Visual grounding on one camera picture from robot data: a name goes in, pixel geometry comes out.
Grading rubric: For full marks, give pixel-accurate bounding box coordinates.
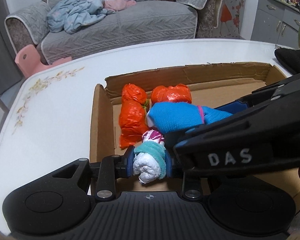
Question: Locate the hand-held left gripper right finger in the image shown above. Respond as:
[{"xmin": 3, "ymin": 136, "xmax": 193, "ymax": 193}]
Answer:
[{"xmin": 164, "ymin": 152, "xmax": 203, "ymax": 202}]

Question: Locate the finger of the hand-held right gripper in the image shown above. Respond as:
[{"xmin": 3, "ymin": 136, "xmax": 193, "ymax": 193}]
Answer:
[
  {"xmin": 214, "ymin": 70, "xmax": 300, "ymax": 117},
  {"xmin": 173, "ymin": 110, "xmax": 300, "ymax": 178}
]

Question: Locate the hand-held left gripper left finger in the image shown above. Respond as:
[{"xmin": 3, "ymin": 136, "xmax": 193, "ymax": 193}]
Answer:
[{"xmin": 51, "ymin": 147, "xmax": 136, "ymax": 202}]

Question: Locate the white bundle with teal band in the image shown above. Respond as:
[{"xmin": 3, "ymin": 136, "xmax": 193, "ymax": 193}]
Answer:
[{"xmin": 132, "ymin": 129, "xmax": 168, "ymax": 184}]

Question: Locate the blue sock bundle pink band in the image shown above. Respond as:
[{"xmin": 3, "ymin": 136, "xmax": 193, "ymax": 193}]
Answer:
[{"xmin": 146, "ymin": 102, "xmax": 234, "ymax": 133}]

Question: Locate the brown cardboard box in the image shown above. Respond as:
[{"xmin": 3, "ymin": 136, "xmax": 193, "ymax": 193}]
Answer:
[{"xmin": 89, "ymin": 62, "xmax": 300, "ymax": 205}]

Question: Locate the orange plastic bag bundle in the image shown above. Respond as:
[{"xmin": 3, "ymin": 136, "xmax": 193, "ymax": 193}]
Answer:
[
  {"xmin": 122, "ymin": 84, "xmax": 147, "ymax": 104},
  {"xmin": 119, "ymin": 101, "xmax": 147, "ymax": 148},
  {"xmin": 151, "ymin": 84, "xmax": 192, "ymax": 104}
]

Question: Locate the black cloth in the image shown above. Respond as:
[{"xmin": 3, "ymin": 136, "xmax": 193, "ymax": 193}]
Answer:
[{"xmin": 274, "ymin": 47, "xmax": 300, "ymax": 75}]

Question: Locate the floral folding screen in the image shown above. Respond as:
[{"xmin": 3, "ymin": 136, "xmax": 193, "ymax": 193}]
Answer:
[{"xmin": 216, "ymin": 0, "xmax": 262, "ymax": 39}]

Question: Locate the grey cabinet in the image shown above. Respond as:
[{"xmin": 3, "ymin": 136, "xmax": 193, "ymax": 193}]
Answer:
[{"xmin": 255, "ymin": 0, "xmax": 300, "ymax": 50}]

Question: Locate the grey quilted sofa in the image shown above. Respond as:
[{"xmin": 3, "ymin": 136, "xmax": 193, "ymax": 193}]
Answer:
[{"xmin": 4, "ymin": 0, "xmax": 227, "ymax": 65}]

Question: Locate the pink plastic stool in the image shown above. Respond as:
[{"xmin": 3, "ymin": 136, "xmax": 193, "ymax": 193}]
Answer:
[{"xmin": 14, "ymin": 44, "xmax": 73, "ymax": 78}]

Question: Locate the pink cloth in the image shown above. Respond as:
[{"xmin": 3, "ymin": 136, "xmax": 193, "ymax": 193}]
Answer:
[{"xmin": 104, "ymin": 0, "xmax": 137, "ymax": 12}]

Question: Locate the light blue blanket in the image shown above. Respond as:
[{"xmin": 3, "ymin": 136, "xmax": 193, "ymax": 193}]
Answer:
[{"xmin": 47, "ymin": 0, "xmax": 137, "ymax": 34}]

